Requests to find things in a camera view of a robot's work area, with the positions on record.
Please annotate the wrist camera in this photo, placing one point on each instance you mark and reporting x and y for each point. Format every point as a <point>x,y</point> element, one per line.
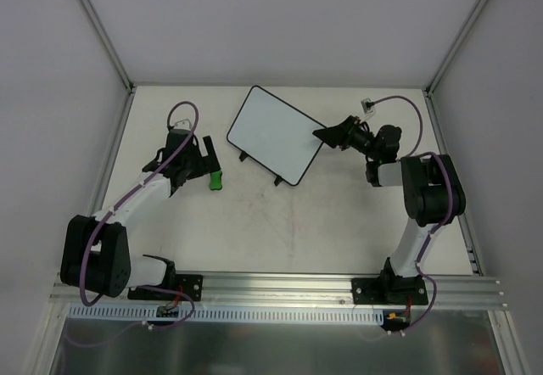
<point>180,128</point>
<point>368,108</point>

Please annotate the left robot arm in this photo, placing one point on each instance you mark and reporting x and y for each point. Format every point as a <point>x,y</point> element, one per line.
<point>97,256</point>

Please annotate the green whiteboard eraser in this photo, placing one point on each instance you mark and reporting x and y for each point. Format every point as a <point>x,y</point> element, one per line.
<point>216,181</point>

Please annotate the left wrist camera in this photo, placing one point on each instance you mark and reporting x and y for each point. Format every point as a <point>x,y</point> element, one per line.
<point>180,128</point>

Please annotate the white slotted cable duct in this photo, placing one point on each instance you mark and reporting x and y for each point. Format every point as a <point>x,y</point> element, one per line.
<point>242,314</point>

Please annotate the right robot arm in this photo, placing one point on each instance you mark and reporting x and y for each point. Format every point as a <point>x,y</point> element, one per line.
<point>433,197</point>

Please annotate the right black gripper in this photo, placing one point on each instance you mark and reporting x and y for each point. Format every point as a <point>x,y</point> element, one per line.
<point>346,132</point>

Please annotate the left aluminium frame post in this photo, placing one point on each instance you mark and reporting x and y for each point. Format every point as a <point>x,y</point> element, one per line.
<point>102,35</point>

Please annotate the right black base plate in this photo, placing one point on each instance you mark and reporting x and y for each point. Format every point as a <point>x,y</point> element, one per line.
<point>397,291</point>

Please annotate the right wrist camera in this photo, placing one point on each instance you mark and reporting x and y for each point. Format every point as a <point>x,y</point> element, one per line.
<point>368,108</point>

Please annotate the right aluminium frame post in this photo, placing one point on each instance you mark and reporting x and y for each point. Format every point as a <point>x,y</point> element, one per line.
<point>459,40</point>

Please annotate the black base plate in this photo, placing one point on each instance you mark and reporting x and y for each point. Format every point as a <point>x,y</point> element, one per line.
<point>186,285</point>
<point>397,291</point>

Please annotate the small black-framed whiteboard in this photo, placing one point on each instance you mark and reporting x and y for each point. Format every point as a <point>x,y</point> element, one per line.
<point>276,135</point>

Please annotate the aluminium mounting rail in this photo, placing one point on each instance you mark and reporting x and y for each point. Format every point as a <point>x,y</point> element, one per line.
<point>471,293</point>

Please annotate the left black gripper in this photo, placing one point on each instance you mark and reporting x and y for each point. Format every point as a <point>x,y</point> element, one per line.
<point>208,156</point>

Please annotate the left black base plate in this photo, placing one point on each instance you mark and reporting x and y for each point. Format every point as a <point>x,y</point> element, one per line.
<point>186,285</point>

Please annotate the aluminium frame post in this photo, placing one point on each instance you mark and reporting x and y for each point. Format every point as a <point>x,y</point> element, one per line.
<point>102,35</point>
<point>459,40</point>

